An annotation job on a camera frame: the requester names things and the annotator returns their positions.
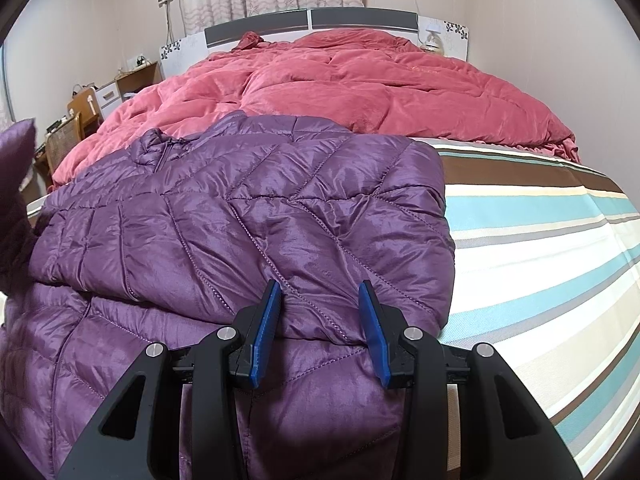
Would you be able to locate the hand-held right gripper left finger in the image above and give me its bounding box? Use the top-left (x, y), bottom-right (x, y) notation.
top-left (57, 280), bottom-right (284, 480)

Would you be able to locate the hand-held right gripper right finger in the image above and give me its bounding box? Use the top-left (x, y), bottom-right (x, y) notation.
top-left (357, 280), bottom-right (583, 480)

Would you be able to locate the purple quilted puffer jacket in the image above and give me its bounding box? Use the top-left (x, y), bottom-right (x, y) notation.
top-left (0, 112), bottom-right (456, 480)

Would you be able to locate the striped bed sheet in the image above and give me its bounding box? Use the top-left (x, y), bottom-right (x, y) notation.
top-left (27, 136), bottom-right (640, 480)

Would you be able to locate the red comforter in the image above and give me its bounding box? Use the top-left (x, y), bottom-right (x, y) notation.
top-left (50, 29), bottom-right (581, 191)

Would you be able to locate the wicker back chair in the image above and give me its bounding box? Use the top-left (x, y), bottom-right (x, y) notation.
top-left (45, 112), bottom-right (83, 171)

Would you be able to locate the wooden nightstand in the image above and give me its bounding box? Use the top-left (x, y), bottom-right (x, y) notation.
top-left (115, 60), bottom-right (163, 96)

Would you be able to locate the white drawer cabinet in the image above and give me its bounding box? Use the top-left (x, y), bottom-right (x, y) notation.
top-left (92, 82), bottom-right (123, 121)

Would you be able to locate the white and grey headboard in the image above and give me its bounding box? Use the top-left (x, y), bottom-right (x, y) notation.
top-left (160, 7), bottom-right (471, 68)

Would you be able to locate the white bedside ornament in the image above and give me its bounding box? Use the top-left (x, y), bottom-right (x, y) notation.
top-left (419, 25), bottom-right (446, 54)

